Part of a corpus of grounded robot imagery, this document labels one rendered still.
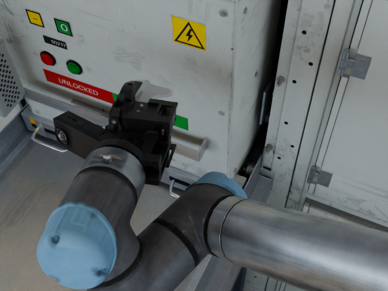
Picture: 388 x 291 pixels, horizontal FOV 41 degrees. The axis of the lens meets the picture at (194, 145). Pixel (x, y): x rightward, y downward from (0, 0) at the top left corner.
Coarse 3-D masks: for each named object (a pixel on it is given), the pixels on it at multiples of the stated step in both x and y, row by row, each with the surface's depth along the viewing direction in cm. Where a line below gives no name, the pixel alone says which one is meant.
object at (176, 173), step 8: (24, 112) 120; (24, 120) 121; (40, 120) 118; (48, 120) 118; (32, 128) 123; (48, 128) 119; (48, 136) 122; (168, 168) 109; (176, 168) 109; (168, 176) 111; (176, 176) 110; (184, 176) 108; (192, 176) 108; (240, 176) 108; (176, 184) 112; (184, 184) 111; (240, 184) 107
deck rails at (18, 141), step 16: (16, 128) 121; (0, 144) 118; (16, 144) 123; (0, 160) 120; (16, 160) 120; (0, 176) 117; (256, 176) 115; (208, 256) 104; (192, 272) 102; (208, 272) 99; (192, 288) 99
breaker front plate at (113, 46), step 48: (0, 0) 92; (48, 0) 87; (96, 0) 81; (144, 0) 77; (192, 0) 73; (48, 48) 97; (96, 48) 91; (144, 48) 85; (192, 48) 80; (192, 96) 89; (192, 144) 100
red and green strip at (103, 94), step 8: (48, 72) 103; (48, 80) 106; (56, 80) 104; (64, 80) 103; (72, 80) 102; (72, 88) 104; (80, 88) 103; (88, 88) 101; (96, 88) 100; (96, 96) 102; (104, 96) 101; (112, 96) 100; (176, 120) 96; (184, 120) 95; (184, 128) 97
